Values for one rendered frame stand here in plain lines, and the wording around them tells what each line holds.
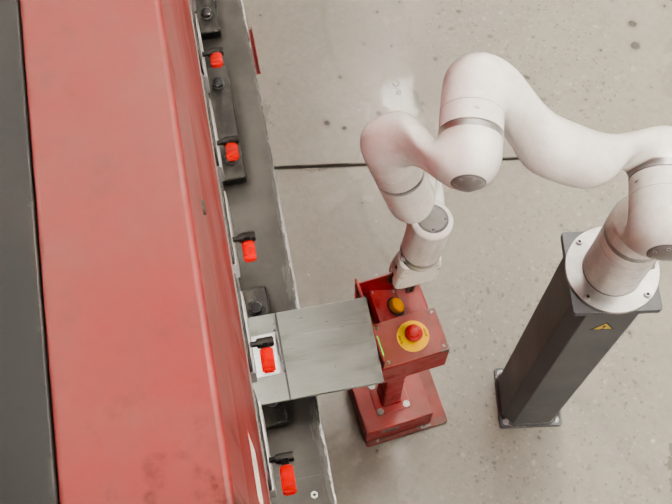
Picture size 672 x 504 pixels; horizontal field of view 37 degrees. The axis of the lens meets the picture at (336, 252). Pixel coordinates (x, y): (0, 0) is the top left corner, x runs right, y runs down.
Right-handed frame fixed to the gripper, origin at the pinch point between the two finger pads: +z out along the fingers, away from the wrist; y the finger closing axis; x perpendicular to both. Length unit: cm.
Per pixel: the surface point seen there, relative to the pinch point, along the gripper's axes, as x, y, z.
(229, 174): 34.4, -31.2, -3.2
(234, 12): 79, -18, -1
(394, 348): -11.4, -6.1, 7.1
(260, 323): -4.8, -35.0, -12.4
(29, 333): -47, -63, -141
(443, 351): -15.1, 4.1, 6.8
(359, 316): -9.3, -15.8, -14.2
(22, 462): -55, -64, -140
